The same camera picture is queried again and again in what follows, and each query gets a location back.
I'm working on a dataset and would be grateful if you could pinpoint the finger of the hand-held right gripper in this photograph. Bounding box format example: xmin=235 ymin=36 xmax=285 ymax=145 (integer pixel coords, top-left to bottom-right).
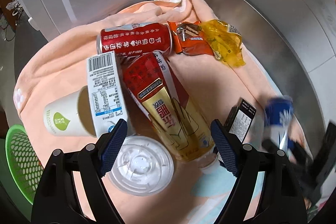
xmin=262 ymin=138 xmax=282 ymax=157
xmin=290 ymin=141 xmax=315 ymax=170

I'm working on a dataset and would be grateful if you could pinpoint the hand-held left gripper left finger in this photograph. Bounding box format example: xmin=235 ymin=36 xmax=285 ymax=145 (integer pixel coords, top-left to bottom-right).
xmin=31 ymin=118 xmax=128 ymax=224

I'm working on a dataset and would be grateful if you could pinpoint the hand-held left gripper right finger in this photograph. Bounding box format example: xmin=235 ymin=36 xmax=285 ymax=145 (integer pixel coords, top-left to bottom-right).
xmin=211 ymin=119 xmax=307 ymax=224

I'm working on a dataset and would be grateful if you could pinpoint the black printed box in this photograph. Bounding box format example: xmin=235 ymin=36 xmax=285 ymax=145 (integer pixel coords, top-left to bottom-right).
xmin=224 ymin=98 xmax=257 ymax=144

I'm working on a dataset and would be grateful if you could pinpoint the blue and white packet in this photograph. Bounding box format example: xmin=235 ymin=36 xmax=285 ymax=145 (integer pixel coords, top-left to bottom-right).
xmin=263 ymin=95 xmax=295 ymax=153

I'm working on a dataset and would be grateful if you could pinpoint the clear plastic cup lid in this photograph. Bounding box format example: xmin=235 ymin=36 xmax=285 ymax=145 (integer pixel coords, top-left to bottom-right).
xmin=108 ymin=135 xmax=174 ymax=197

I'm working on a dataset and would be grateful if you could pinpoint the white drink carton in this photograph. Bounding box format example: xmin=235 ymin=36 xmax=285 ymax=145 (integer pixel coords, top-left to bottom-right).
xmin=87 ymin=52 xmax=137 ymax=136

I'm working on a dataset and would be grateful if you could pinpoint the white paper cup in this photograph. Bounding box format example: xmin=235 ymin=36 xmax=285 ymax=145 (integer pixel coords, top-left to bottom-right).
xmin=43 ymin=86 xmax=97 ymax=137

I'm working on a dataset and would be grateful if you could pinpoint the red and gold drink bottle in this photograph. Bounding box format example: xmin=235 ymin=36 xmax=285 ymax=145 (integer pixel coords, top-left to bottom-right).
xmin=122 ymin=50 xmax=219 ymax=169

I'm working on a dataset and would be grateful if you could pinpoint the green plastic basket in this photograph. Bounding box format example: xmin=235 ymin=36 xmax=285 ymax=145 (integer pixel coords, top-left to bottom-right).
xmin=5 ymin=124 xmax=45 ymax=206

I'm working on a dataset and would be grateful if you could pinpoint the red cola can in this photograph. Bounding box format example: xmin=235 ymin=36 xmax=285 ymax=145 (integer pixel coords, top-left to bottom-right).
xmin=96 ymin=22 xmax=174 ymax=56

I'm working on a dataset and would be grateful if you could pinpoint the peach blanket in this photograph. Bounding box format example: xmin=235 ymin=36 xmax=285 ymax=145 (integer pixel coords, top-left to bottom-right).
xmin=13 ymin=0 xmax=319 ymax=224

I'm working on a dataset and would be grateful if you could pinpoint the yellow plastic wrapper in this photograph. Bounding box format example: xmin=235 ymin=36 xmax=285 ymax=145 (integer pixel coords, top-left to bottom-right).
xmin=201 ymin=19 xmax=247 ymax=67

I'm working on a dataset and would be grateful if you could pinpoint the orange snack wrapper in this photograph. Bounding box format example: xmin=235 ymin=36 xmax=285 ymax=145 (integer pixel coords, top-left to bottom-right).
xmin=167 ymin=21 xmax=216 ymax=56

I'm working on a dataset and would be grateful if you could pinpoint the tangle of black cables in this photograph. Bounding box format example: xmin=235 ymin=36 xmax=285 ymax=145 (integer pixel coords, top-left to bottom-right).
xmin=0 ymin=0 xmax=24 ymax=41

